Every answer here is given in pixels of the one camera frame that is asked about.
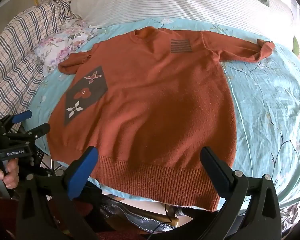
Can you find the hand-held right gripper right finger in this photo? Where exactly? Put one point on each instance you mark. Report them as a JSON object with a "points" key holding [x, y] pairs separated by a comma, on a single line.
{"points": [[215, 170]]}

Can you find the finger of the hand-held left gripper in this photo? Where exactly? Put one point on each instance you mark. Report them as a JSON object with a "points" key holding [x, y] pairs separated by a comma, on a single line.
{"points": [[23, 116], [38, 130]]}

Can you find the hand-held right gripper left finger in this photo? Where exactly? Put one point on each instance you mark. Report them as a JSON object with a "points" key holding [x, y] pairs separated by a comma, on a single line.
{"points": [[83, 170]]}

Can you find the orange knit sweater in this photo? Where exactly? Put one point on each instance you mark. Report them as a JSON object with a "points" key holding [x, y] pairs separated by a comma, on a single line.
{"points": [[152, 105]]}

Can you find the person's left hand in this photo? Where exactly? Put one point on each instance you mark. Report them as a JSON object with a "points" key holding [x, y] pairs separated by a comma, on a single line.
{"points": [[11, 173]]}

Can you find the silver foil mat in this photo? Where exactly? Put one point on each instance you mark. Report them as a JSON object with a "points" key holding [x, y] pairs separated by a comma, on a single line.
{"points": [[120, 211]]}

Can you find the plaid bed sheet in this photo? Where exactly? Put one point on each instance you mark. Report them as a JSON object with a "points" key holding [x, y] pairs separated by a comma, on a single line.
{"points": [[15, 55]]}

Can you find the red fuzzy rug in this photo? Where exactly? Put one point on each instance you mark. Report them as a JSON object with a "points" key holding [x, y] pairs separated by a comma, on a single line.
{"points": [[2, 217]]}

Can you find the wooden bar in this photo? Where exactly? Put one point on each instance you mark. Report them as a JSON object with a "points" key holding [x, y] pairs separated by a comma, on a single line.
{"points": [[160, 217]]}

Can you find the floral pillow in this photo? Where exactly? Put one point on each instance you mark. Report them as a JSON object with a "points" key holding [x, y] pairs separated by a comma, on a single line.
{"points": [[57, 45]]}

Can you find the teal floral blanket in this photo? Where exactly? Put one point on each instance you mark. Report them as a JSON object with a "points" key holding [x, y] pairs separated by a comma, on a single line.
{"points": [[265, 105]]}

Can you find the grey floral bed skirt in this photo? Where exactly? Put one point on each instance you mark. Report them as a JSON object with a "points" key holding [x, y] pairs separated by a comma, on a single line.
{"points": [[295, 215]]}

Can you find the white striped pillow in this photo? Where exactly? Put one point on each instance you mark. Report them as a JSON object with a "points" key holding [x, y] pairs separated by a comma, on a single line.
{"points": [[190, 2]]}

